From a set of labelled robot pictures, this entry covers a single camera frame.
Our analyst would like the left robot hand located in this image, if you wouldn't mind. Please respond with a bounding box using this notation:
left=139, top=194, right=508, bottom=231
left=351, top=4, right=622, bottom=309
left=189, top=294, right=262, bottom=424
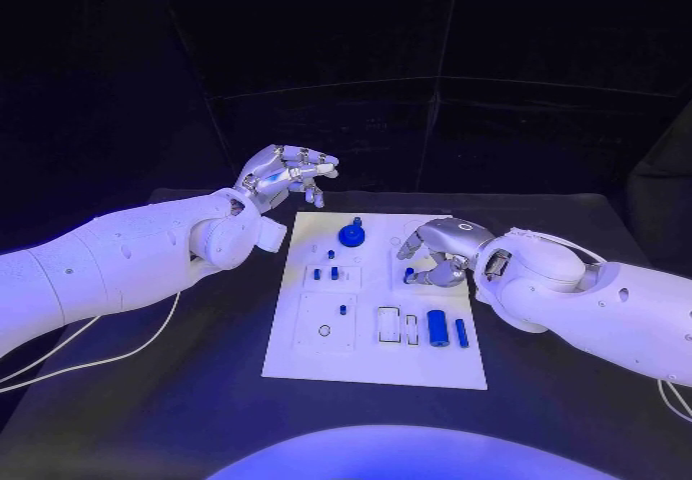
left=233, top=144, right=342, bottom=215

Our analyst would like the large blue cylinder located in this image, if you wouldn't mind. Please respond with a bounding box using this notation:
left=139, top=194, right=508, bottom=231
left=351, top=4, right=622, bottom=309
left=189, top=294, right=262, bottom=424
left=426, top=309, right=453, bottom=348

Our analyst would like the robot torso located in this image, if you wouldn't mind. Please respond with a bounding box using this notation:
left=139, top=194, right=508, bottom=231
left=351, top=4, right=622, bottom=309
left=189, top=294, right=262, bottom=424
left=205, top=424, right=622, bottom=480

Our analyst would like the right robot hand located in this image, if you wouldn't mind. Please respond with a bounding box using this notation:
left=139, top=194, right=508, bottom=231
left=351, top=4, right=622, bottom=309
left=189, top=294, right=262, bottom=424
left=396, top=217, right=498, bottom=289

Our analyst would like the blue gear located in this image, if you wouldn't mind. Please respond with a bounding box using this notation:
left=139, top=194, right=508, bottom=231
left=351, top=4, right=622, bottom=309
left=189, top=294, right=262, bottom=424
left=338, top=223, right=368, bottom=248

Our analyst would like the white task board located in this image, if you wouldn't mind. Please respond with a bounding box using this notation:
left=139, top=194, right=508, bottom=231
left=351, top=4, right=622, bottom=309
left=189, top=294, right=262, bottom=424
left=262, top=211, right=489, bottom=391

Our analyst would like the white cable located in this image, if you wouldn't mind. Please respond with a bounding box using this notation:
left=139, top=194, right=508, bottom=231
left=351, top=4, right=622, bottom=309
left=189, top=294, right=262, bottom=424
left=0, top=290, right=184, bottom=394
left=657, top=378, right=692, bottom=423
left=0, top=314, right=104, bottom=384
left=521, top=229, right=608, bottom=264

